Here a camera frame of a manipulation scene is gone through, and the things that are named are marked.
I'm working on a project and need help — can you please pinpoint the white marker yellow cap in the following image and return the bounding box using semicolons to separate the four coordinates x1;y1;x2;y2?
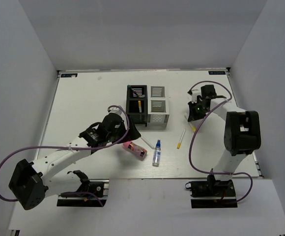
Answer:
138;100;143;113

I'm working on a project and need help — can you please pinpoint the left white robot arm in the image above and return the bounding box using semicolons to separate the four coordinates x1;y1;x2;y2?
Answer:
9;112;141;210

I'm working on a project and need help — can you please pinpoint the black slotted pen holder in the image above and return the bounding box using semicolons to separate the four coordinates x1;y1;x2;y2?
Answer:
126;85;148;127

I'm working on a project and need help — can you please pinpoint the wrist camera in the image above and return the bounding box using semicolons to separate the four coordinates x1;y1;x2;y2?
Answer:
108;105;123;117
187;89;201;103

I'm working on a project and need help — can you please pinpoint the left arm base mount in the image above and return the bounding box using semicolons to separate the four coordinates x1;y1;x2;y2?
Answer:
57;180;109;207

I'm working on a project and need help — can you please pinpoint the pink cap candy tube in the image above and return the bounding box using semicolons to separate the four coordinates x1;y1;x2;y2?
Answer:
123;141;147;160

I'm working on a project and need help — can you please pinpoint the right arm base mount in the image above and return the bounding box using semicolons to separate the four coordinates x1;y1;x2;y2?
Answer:
185;180;238;209

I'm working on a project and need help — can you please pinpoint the corner label sticker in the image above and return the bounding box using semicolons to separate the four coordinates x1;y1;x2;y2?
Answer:
208;71;226;75
60;73;78;78

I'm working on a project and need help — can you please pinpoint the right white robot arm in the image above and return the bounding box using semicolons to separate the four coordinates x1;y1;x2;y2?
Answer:
187;84;261;196

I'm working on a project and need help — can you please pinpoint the right corner label sticker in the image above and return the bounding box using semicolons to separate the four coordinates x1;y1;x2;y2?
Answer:
208;71;226;75

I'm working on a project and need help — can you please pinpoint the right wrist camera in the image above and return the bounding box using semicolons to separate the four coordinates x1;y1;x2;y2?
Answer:
187;89;201;103

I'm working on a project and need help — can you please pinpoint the pale yellow cap marker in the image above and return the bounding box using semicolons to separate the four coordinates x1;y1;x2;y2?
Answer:
141;136;155;149

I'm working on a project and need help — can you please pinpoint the left corner label sticker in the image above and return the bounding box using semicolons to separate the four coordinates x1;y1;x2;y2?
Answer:
60;73;78;78

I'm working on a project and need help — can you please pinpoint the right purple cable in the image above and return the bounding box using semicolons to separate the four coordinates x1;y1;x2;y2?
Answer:
188;80;254;203

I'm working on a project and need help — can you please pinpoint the purple cable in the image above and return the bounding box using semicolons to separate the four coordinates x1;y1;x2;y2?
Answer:
0;105;131;207
188;80;254;203

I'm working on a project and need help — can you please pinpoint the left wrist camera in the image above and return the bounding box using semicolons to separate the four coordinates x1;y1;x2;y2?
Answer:
108;105;123;117

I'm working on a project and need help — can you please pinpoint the blue spray bottle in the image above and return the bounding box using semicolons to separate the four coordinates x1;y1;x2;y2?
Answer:
152;140;161;167

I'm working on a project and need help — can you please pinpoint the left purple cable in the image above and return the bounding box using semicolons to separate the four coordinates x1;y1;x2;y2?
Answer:
0;105;131;207

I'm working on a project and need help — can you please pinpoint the white slotted pen holder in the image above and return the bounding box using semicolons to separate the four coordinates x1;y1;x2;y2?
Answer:
147;86;170;127

